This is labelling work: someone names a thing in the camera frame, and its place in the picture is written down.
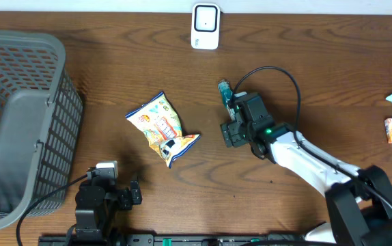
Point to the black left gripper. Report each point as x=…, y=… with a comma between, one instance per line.
x=126, y=199

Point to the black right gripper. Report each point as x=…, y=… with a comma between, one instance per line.
x=229, y=130

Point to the teal mouthwash bottle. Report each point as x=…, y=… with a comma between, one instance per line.
x=227, y=97

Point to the yellow chips bag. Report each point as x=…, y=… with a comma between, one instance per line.
x=160, y=124

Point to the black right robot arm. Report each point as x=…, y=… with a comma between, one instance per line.
x=359, y=201

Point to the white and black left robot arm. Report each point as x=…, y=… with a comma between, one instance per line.
x=97, y=202

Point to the white barcode scanner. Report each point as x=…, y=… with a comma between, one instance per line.
x=205, y=26

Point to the grey plastic shopping basket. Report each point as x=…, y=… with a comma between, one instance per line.
x=40, y=120

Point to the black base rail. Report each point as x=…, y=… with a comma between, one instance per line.
x=151, y=240

